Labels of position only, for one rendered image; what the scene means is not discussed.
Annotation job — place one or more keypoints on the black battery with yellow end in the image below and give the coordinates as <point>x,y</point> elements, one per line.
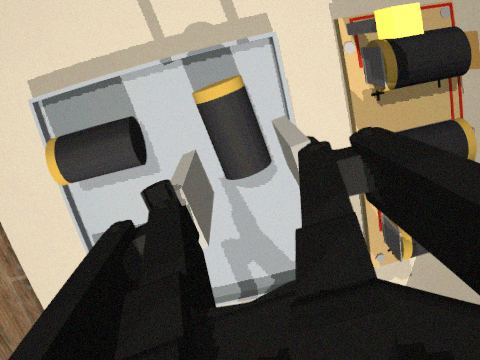
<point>233,129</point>
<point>410,247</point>
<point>456,136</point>
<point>96,151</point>
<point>435,55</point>

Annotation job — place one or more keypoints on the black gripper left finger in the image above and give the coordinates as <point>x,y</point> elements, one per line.
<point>82,321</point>

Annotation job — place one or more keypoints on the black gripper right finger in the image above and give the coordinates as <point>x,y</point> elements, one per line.
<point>340,312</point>

